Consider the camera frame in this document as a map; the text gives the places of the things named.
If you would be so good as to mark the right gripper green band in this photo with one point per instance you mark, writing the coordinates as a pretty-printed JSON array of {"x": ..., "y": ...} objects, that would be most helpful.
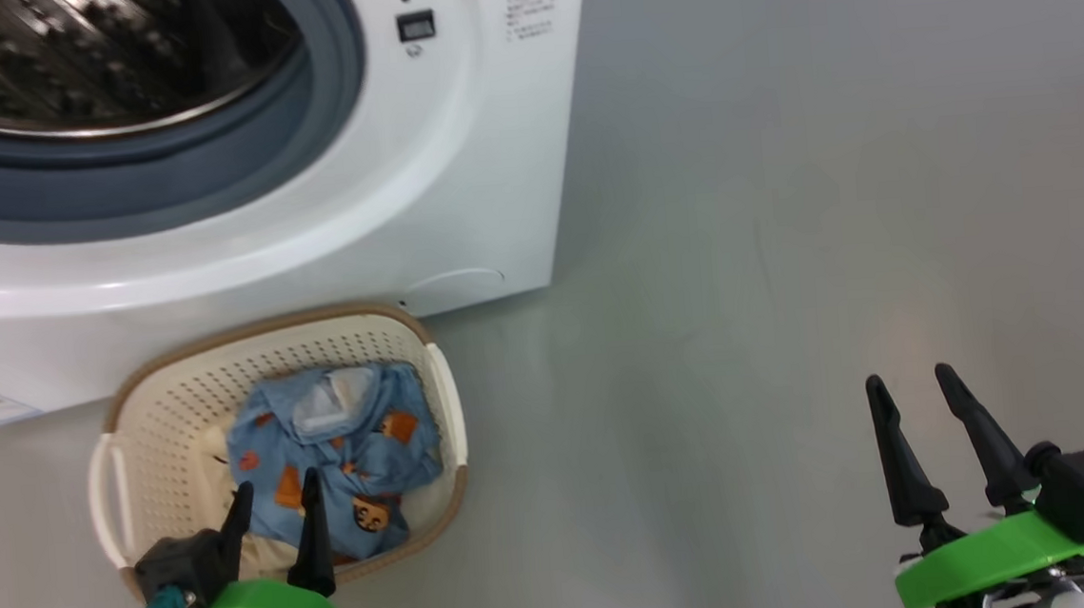
[{"x": 989, "y": 559}]

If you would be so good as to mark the cream white garment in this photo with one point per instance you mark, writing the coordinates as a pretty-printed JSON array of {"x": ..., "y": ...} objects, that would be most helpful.
[{"x": 259, "y": 557}]

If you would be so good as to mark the blue patterned shirt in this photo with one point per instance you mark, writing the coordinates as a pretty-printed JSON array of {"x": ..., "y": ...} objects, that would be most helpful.
[{"x": 362, "y": 460}]

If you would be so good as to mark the cream perforated laundry basket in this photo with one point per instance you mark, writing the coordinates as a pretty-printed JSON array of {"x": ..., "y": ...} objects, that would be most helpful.
[{"x": 168, "y": 406}]

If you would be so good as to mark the grey rubber door gasket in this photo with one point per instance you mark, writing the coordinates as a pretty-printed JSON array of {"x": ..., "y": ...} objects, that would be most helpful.
[{"x": 114, "y": 191}]

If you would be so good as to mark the white washing machine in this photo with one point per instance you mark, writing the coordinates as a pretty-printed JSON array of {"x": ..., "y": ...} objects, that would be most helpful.
[{"x": 455, "y": 157}]

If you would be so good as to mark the steel washing machine drum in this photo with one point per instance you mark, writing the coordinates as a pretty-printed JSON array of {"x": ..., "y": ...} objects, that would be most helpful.
[{"x": 58, "y": 61}]

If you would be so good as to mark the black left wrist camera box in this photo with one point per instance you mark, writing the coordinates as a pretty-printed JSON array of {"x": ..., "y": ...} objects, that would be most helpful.
[{"x": 184, "y": 567}]

